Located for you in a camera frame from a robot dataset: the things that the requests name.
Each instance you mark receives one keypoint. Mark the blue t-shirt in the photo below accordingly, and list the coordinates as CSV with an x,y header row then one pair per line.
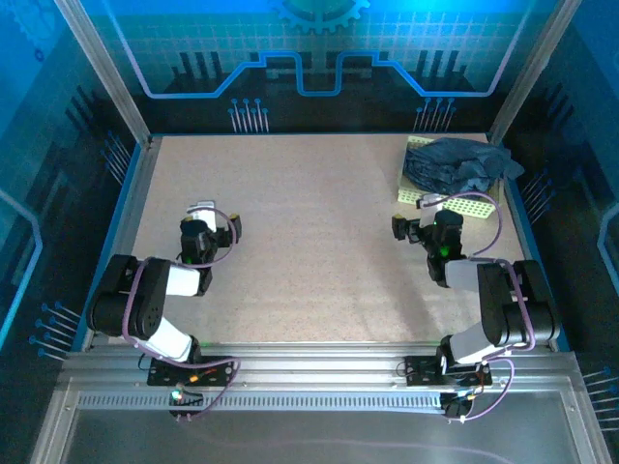
x,y
450,164

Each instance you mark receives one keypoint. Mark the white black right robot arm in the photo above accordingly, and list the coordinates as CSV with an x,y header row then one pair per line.
x,y
462,275

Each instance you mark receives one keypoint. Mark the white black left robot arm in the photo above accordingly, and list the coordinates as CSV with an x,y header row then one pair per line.
x,y
181,280

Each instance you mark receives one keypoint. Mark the pale yellow perforated basket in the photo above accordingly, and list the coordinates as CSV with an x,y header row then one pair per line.
x,y
464,208

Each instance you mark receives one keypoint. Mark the aluminium extrusion beam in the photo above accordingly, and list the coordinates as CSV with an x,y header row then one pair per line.
x,y
314,362

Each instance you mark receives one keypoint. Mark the small black electronics module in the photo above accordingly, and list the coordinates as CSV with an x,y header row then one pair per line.
x,y
457,408
186,398

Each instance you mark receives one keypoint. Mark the grey metal shelf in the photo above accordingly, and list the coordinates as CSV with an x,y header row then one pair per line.
x,y
309,435

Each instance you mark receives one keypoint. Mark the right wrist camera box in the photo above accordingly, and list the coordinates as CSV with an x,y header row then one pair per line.
x,y
428,208

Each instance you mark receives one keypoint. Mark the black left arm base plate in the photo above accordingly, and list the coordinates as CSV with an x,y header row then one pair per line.
x,y
217,372

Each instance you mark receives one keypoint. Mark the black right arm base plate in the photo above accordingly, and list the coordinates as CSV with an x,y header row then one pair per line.
x,y
418,372

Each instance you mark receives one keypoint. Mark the aluminium frame post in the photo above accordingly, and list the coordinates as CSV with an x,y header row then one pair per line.
x,y
527,82
107,72

